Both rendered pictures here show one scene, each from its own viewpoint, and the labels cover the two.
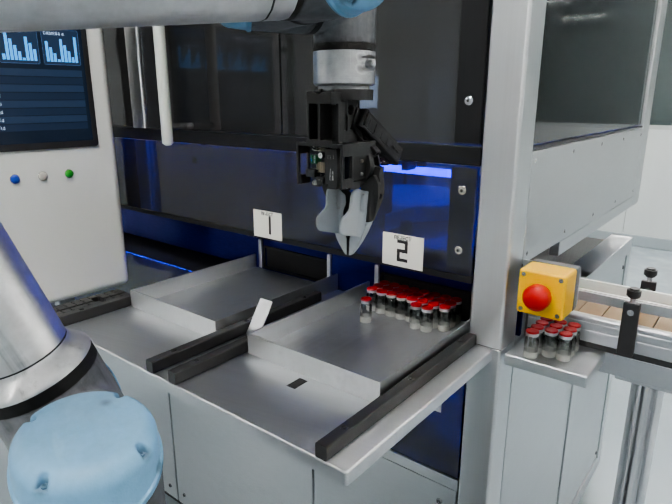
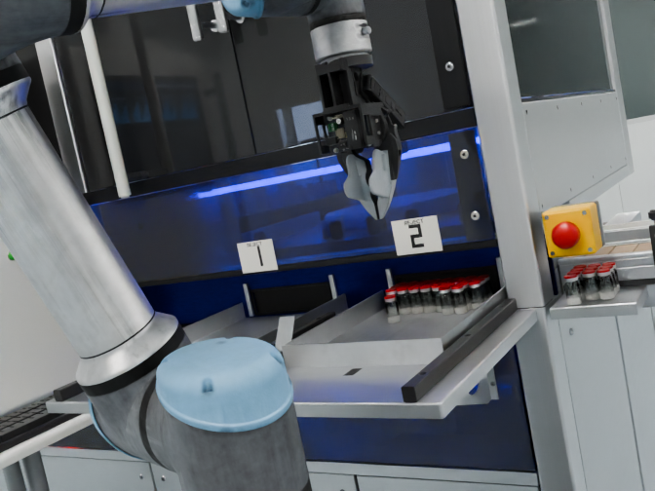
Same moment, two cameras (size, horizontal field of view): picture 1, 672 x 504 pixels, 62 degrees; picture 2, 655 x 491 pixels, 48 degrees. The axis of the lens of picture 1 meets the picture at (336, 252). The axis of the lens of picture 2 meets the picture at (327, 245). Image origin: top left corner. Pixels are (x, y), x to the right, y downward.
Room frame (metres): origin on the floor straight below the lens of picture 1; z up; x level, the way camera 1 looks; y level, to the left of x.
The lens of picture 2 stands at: (-0.26, 0.17, 1.17)
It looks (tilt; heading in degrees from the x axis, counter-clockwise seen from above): 6 degrees down; 354
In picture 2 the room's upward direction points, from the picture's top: 11 degrees counter-clockwise
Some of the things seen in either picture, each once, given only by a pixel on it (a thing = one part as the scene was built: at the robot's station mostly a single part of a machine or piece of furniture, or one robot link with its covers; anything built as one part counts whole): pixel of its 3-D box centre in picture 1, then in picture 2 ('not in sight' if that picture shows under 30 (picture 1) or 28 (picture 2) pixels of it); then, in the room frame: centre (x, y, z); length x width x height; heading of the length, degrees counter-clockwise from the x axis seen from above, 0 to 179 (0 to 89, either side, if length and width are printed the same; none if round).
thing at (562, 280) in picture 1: (547, 289); (573, 229); (0.82, -0.33, 1.00); 0.08 x 0.07 x 0.07; 142
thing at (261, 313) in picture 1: (238, 327); (266, 347); (0.87, 0.17, 0.91); 0.14 x 0.03 x 0.06; 142
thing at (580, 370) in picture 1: (557, 354); (600, 299); (0.85, -0.37, 0.87); 0.14 x 0.13 x 0.02; 142
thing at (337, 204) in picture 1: (332, 221); (357, 188); (0.71, 0.01, 1.13); 0.06 x 0.03 x 0.09; 143
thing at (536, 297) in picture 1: (537, 296); (566, 234); (0.79, -0.30, 1.00); 0.04 x 0.04 x 0.04; 52
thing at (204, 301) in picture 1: (238, 289); (242, 330); (1.10, 0.20, 0.90); 0.34 x 0.26 x 0.04; 142
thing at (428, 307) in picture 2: (406, 307); (433, 298); (0.97, -0.13, 0.91); 0.18 x 0.02 x 0.05; 52
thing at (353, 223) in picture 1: (351, 224); (378, 184); (0.69, -0.02, 1.13); 0.06 x 0.03 x 0.09; 143
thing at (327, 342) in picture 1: (372, 330); (407, 321); (0.89, -0.06, 0.90); 0.34 x 0.26 x 0.04; 142
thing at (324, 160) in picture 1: (340, 139); (351, 106); (0.70, -0.01, 1.23); 0.09 x 0.08 x 0.12; 143
